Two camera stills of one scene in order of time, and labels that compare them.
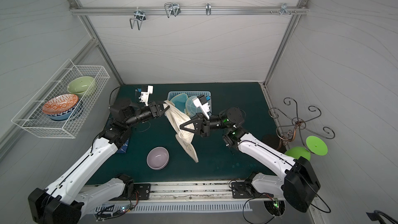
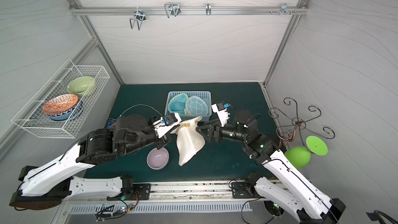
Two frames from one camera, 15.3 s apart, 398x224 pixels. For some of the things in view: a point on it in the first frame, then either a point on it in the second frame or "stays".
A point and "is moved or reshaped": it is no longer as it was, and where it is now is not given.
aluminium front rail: (194, 192) stays
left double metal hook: (140, 16) stays
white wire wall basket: (62, 105) stays
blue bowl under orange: (63, 115) stays
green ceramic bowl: (81, 86) stays
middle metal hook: (172, 8) stays
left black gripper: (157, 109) → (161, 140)
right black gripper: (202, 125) → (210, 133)
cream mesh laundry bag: (184, 137) is moved or reshaped
